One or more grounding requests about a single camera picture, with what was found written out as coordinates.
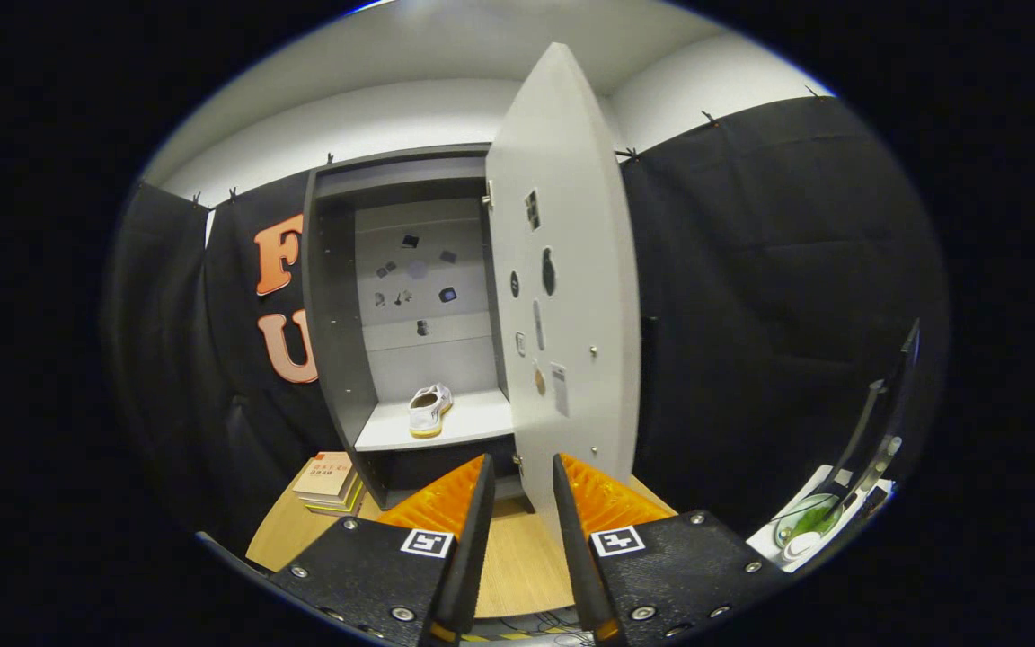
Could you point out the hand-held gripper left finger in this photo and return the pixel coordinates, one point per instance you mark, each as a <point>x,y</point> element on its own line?
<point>473,557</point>

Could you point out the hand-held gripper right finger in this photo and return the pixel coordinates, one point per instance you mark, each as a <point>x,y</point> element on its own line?
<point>576,566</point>

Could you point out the white canvas shoe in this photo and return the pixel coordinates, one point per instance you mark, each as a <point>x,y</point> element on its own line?
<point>428,409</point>

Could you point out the dark grey shoe cabinet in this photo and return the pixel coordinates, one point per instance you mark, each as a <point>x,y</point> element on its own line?
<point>333,314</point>

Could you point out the grey book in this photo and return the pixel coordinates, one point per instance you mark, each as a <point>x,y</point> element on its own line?
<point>347,509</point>

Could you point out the yellow edged book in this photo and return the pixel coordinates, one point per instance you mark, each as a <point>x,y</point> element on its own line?
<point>342,499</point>

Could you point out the small white round object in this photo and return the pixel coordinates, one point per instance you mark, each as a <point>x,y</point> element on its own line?
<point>803,545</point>

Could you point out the glass bowl green contents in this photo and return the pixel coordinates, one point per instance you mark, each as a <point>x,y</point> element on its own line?
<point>809,519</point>

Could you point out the black backdrop cloth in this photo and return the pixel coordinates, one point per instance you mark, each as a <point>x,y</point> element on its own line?
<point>751,270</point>

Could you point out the dark metal frame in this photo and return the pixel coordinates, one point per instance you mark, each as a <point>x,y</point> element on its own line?
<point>908,359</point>

